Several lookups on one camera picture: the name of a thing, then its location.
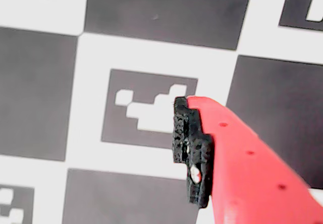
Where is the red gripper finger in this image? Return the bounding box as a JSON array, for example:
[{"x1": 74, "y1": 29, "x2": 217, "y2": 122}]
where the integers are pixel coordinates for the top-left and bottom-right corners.
[{"x1": 172, "y1": 95, "x2": 323, "y2": 224}]

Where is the checkerboard marker mat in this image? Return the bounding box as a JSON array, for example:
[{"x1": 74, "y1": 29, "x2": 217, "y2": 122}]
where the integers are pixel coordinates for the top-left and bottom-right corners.
[{"x1": 0, "y1": 0, "x2": 323, "y2": 224}]

